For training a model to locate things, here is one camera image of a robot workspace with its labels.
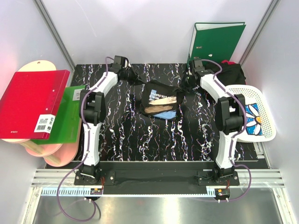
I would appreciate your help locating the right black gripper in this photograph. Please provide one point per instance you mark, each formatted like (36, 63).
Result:
(187, 82)

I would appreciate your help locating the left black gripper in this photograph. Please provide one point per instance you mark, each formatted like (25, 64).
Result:
(134, 77)

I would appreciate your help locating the black t shirt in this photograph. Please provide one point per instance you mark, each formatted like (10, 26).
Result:
(159, 100)

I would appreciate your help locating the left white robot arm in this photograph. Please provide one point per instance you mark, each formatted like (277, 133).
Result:
(93, 111)

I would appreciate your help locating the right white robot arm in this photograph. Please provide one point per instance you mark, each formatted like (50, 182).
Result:
(230, 118)

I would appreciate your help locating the folded dark shirts pile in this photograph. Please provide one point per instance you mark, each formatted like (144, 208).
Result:
(231, 74)

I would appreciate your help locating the green lever arch binder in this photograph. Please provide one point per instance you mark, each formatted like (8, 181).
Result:
(214, 41)

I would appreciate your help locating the black marbled table mat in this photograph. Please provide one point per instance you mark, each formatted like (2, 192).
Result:
(128, 135)

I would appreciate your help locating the white plastic laundry basket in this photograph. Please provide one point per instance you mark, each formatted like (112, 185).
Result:
(254, 95)

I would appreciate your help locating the white printed t shirt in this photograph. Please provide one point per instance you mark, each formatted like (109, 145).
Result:
(253, 126)

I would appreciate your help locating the green plastic folder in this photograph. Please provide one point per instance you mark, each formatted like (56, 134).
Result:
(66, 124)

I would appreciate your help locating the red ring binder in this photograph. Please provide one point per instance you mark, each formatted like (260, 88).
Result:
(30, 103)

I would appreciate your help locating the aluminium frame profile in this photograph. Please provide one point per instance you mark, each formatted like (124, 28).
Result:
(259, 177)

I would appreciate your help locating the white slotted cable duct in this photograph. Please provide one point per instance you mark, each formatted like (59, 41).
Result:
(65, 191)

